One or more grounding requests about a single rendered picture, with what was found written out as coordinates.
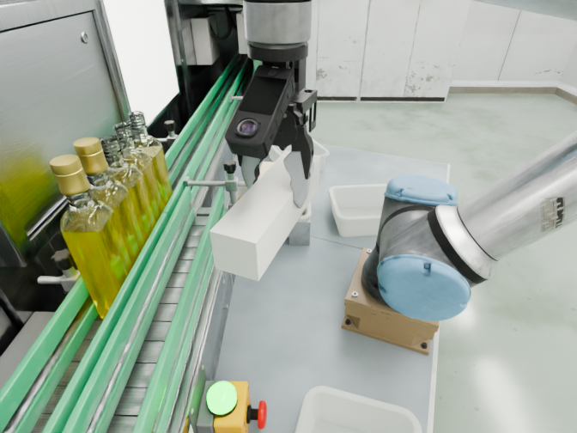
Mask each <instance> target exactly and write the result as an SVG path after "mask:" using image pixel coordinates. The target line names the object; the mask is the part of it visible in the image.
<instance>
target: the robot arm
mask: <svg viewBox="0 0 577 433"><path fill-rule="evenodd" d="M472 1H477V2H481V3H489V4H494V5H498V6H502V7H507V8H511V9H519V10H524V11H528V12H532V13H537V14H541V15H549V16H554V17H559V18H563V19H568V20H572V21H577V0H472ZM312 4H313V0H243V5H244V9H243V10H242V12H241V14H242V16H243V18H244V19H245V34H246V40H247V41H249V42H248V43H247V54H248V57H249V58H251V59H254V60H258V61H263V65H259V66H258V67H257V69H256V70H255V72H254V75H253V77H252V80H251V81H250V83H249V85H248V87H247V89H246V92H245V94H244V96H243V98H242V100H241V102H240V104H239V106H238V109H237V111H236V113H235V115H234V117H233V119H232V121H231V123H230V126H229V127H228V130H227V132H226V134H225V139H226V141H227V143H228V146H229V148H230V150H231V152H232V153H233V154H236V155H237V157H238V162H239V166H240V169H241V173H242V176H243V179H244V181H245V183H246V187H247V189H248V190H249V189H250V188H251V187H252V185H253V184H254V183H255V182H256V181H257V180H258V177H259V175H260V171H259V167H260V166H261V164H262V162H263V160H264V158H266V157H267V156H268V154H269V152H270V148H271V146H272V145H275V146H278V147H279V148H280V150H282V151H284V150H285V149H286V148H287V147H288V146H289V145H291V152H290V153H289V154H288V155H287V156H286V157H285V158H284V160H283V163H284V166H285V168H286V170H287V171H288V173H289V175H290V178H291V181H290V186H291V188H292V190H293V201H294V203H295V204H296V206H297V207H298V208H299V209H300V208H301V207H302V205H304V203H305V201H306V199H307V195H308V191H309V186H310V180H311V177H312V175H313V170H314V162H313V152H314V147H313V139H312V138H311V136H310V135H309V134H308V133H307V125H306V122H307V121H308V114H306V111H308V110H309V131H308V132H312V130H313V129H314V128H315V127H316V115H317V96H318V90H317V89H309V88H306V68H307V57H308V43H307V42H308V41H309V40H310V39H311V27H312ZM309 93H310V94H309ZM313 103H314V109H313ZM312 114H313V121H312ZM384 196H385V197H384V203H383V207H382V212H381V218H380V226H379V231H378V236H377V241H376V245H375V247H374V249H373V251H372V252H371V253H370V254H369V256H368V257H367V259H366V261H365V263H364V265H363V267H362V272H361V282H362V285H363V287H364V289H365V290H366V292H367V293H368V294H369V295H370V296H371V297H372V298H373V299H374V300H376V301H377V302H380V303H381V304H383V305H385V306H387V307H389V308H393V309H394V310H396V311H397V312H399V313H400V314H403V315H405V316H407V317H410V318H412V319H419V320H425V321H439V320H448V319H451V318H453V317H455V316H457V315H459V314H461V313H462V312H463V311H464V310H465V309H466V307H467V305H468V301H469V300H470V298H471V288H472V287H474V286H476V285H478V284H480V283H482V282H484V281H486V280H488V279H491V278H492V277H493V276H494V274H495V268H496V264H497V262H498V260H500V259H503V258H505V257H507V256H508V255H510V254H512V253H515V252H517V251H519V250H520V249H522V248H524V247H527V246H529V245H530V244H532V243H533V242H535V241H538V240H540V239H542V238H544V237H545V236H547V235H550V234H552V233H554V232H556V231H557V230H559V229H562V228H564V227H566V226H568V225H569V224H571V223H574V222H576V221H577V131H575V132H574V133H572V134H571V135H569V136H567V137H565V138H564V139H563V140H562V141H560V142H559V143H556V144H555V145H553V146H552V147H550V148H549V149H547V150H545V151H544V152H543V153H541V154H540V155H538V156H536V157H534V158H533V159H531V160H530V161H528V162H527V163H525V164H524V165H522V166H521V167H519V168H517V169H515V170H514V171H512V173H510V174H508V175H506V176H505V177H503V178H502V179H500V180H498V181H496V183H494V184H493V185H491V186H489V187H487V188H486V189H484V190H483V191H481V192H479V193H478V194H477V195H475V196H474V197H472V198H470V199H468V200H467V201H465V202H464V203H462V204H461V205H459V206H456V205H457V204H458V202H457V199H458V192H457V190H456V189H455V188H454V187H453V186H452V185H450V184H448V183H446V182H445V181H443V180H438V179H436V178H432V177H428V176H422V175H402V176H398V177H395V178H393V179H391V180H390V181H389V182H388V184H387V187H386V191H385V192H384Z"/></svg>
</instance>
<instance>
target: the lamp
mask: <svg viewBox="0 0 577 433"><path fill-rule="evenodd" d="M237 403H238V397H237V393H236V391H235V388H234V386H233V385H232V384H231V383H230V382H227V381H219V382H217V383H216V384H214V385H213V386H212V387H211V388H210V390H209V391H208V393H207V405H208V408H209V411H210V413H211V414H212V415H214V416H216V417H219V418H222V417H226V416H227V415H229V414H231V413H232V412H233V411H234V409H235V408H236V406H237Z"/></svg>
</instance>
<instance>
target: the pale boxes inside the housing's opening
mask: <svg viewBox="0 0 577 433"><path fill-rule="evenodd" d="M241 12H242V10H241V11H240V12H238V13H237V14H236V19H237V31H238V42H239V54H247V43H248V42H249V41H247V40H246V34H245V19H244V18H243V16H242V14H241ZM208 15H209V17H204V14H199V15H196V16H194V17H192V18H191V30H192V36H193V42H194V48H195V55H196V61H197V64H211V65H212V64H213V63H214V62H215V61H216V60H217V59H218V58H219V56H220V55H219V46H218V41H217V40H215V39H214V38H213V37H212V35H211V33H210V23H211V26H212V28H213V30H214V32H215V34H216V36H217V30H216V14H208Z"/></svg>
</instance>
